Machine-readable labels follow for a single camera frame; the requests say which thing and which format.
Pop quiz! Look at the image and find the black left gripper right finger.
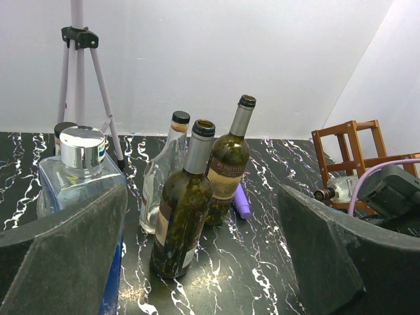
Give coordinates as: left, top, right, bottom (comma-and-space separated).
278, 185, 419, 314

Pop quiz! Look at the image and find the clear plastic bottle blue label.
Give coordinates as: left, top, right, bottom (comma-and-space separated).
139, 110, 190, 234

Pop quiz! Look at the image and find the clear glass bottle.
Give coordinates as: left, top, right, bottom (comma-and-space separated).
35, 121, 79, 219

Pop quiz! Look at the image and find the clear bottle gold cap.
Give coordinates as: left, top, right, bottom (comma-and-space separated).
314, 175, 360, 203

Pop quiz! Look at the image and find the purple toy microphone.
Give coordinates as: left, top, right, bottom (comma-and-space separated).
232, 184, 251, 220

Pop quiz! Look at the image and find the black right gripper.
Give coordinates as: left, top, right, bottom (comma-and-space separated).
357, 165, 419, 236

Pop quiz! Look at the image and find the lilac music stand tripod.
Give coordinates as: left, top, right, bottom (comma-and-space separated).
56, 1, 125, 171

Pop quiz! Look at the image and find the dark wine bottle silver cap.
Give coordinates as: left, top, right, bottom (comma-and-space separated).
205, 94, 257, 226

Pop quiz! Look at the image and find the blue box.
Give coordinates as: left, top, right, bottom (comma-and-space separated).
38, 126, 128, 315

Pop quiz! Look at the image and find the dark bottle brown label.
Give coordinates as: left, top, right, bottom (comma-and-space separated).
150, 119, 215, 278

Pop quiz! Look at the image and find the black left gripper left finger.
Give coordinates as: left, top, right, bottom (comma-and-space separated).
1, 186, 127, 314

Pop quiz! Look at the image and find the brown wooden wine rack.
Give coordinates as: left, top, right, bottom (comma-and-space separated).
312, 120, 419, 210

